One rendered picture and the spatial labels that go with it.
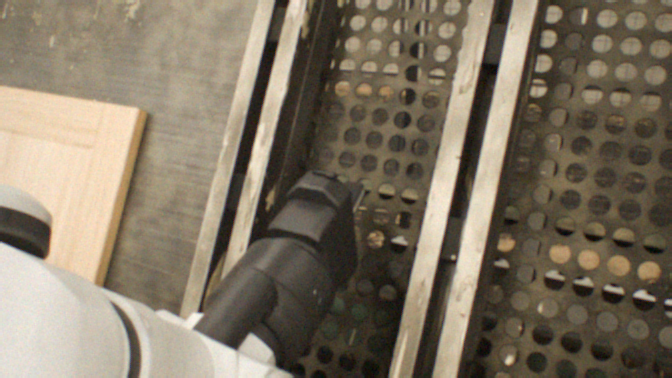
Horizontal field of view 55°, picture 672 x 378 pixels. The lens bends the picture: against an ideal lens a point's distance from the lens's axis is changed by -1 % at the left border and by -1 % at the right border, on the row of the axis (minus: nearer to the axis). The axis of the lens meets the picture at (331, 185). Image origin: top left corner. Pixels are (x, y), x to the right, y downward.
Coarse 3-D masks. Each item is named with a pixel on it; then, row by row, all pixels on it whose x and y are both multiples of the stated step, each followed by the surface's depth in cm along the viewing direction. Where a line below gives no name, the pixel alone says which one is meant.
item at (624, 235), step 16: (368, 192) 196; (384, 192) 185; (416, 192) 185; (512, 208) 175; (512, 224) 178; (560, 224) 167; (592, 224) 167; (592, 240) 170; (624, 240) 159; (656, 240) 159; (304, 352) 134; (320, 352) 133; (304, 368) 134; (352, 368) 128; (368, 368) 127
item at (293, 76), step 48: (288, 0) 72; (336, 0) 74; (288, 48) 68; (240, 96) 69; (288, 96) 68; (240, 144) 68; (288, 144) 70; (240, 192) 68; (240, 240) 66; (192, 288) 67
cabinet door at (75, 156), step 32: (0, 96) 91; (32, 96) 88; (64, 96) 86; (0, 128) 90; (32, 128) 88; (64, 128) 85; (96, 128) 83; (128, 128) 81; (0, 160) 89; (32, 160) 87; (64, 160) 85; (96, 160) 82; (128, 160) 81; (32, 192) 86; (64, 192) 84; (96, 192) 81; (64, 224) 83; (96, 224) 81; (64, 256) 82; (96, 256) 80
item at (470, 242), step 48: (480, 0) 60; (528, 0) 59; (480, 48) 60; (528, 48) 59; (480, 96) 62; (528, 96) 63; (480, 144) 62; (432, 192) 59; (480, 192) 58; (432, 240) 59; (480, 240) 57; (432, 288) 58; (480, 288) 59; (432, 336) 61
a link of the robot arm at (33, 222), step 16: (0, 192) 24; (16, 192) 25; (0, 208) 24; (16, 208) 24; (32, 208) 25; (0, 224) 24; (16, 224) 24; (32, 224) 25; (48, 224) 26; (0, 240) 25; (16, 240) 25; (32, 240) 25; (48, 240) 27; (48, 256) 28
